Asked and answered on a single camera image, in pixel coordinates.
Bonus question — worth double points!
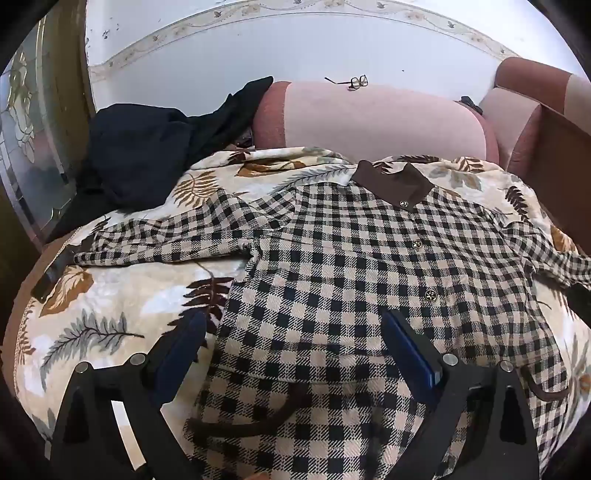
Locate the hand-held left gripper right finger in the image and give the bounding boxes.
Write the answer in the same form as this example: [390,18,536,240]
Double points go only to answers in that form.
[381,308,541,480]

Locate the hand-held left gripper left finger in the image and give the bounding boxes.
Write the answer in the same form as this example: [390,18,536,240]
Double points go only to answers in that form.
[50,311,208,480]

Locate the checked shirt with brown collar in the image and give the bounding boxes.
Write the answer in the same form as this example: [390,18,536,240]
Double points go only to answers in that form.
[74,159,591,480]

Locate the leaf print blanket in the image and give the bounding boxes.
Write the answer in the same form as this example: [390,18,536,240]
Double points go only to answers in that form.
[11,147,591,480]

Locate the black garment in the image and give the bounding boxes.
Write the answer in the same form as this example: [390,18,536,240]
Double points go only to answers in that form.
[48,76,275,241]

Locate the pink sofa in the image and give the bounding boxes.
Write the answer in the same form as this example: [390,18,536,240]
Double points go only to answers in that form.
[252,58,591,259]

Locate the small black object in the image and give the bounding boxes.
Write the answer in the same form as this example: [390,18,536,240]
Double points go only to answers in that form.
[455,95,483,116]

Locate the wooden door with glass pane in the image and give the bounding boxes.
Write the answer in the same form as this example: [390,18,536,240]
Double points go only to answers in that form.
[0,18,93,252]

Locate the black eyeglasses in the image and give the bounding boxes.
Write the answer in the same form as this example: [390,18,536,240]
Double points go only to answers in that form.
[324,75,369,91]

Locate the black strap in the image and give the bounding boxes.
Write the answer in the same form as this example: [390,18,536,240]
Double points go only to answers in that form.
[32,251,77,303]

